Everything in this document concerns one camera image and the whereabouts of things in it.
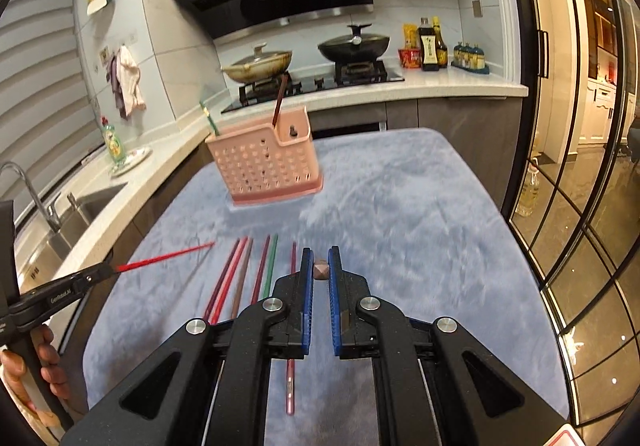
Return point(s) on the pink chopstick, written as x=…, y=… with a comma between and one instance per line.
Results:
x=290, y=386

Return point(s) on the glass wok lid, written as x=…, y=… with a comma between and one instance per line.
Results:
x=257, y=58

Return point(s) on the person's left hand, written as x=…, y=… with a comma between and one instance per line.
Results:
x=50, y=356

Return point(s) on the beige wok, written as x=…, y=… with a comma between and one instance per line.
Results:
x=260, y=71

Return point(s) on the small wall socket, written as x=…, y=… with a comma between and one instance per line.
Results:
x=105, y=56

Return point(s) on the black wok lid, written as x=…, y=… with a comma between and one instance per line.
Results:
x=356, y=38

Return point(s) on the black built-in appliance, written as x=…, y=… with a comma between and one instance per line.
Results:
x=350, y=128

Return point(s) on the blue-grey plush blanket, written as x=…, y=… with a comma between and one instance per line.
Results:
x=400, y=236

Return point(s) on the red instant noodle cup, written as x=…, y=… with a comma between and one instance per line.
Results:
x=409, y=58

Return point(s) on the black wok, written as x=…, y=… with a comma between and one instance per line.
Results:
x=352, y=53

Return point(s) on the purple hanging cloth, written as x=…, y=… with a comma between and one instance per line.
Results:
x=114, y=76

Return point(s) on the chrome faucet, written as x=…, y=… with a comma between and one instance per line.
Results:
x=30, y=186

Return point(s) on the large dark sauce bottle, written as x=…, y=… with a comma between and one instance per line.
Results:
x=428, y=51

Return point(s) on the green dish soap bottle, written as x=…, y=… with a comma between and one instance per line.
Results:
x=115, y=143

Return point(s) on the yellow packet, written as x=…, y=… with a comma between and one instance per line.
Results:
x=411, y=36

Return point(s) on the dark purple chopstick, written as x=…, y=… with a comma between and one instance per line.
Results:
x=222, y=278

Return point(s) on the black-framed glass door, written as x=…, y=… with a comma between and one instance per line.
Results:
x=575, y=176

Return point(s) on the white stone countertop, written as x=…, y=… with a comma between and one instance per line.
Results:
x=450, y=86

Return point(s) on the clear oil bottle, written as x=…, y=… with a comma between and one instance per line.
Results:
x=527, y=196

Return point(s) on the yellow-capped sauce bottle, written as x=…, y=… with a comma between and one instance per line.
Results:
x=442, y=48

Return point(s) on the pink-white hanging cloth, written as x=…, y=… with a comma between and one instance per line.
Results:
x=131, y=81

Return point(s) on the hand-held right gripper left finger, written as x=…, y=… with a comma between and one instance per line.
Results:
x=308, y=321

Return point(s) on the black glass gas stove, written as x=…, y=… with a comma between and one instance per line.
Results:
x=320, y=83

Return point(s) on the brown chopstick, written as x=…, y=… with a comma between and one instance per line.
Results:
x=320, y=271
x=280, y=101
x=242, y=278

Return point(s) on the grey wall socket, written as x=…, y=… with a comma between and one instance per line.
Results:
x=477, y=8

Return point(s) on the teal jar tray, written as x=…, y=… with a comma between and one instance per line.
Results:
x=472, y=70

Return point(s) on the pink perforated utensil basket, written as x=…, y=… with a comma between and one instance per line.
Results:
x=265, y=166

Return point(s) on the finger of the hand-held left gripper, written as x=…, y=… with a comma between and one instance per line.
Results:
x=95, y=273

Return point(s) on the patterned plate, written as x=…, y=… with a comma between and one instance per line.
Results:
x=135, y=158

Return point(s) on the red chopstick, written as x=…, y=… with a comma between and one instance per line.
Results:
x=165, y=256
x=230, y=278

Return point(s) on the grey kitchen cabinet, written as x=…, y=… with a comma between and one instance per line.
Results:
x=460, y=126

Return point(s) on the green chopstick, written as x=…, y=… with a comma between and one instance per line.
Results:
x=271, y=266
x=210, y=118

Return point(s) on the white window blinds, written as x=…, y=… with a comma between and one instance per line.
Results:
x=40, y=66

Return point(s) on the blue spice jar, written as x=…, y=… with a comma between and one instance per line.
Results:
x=479, y=57
x=459, y=56
x=468, y=56

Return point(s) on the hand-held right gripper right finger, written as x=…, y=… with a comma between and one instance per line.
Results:
x=332, y=321

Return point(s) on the steel sink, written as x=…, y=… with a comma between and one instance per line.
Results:
x=85, y=211

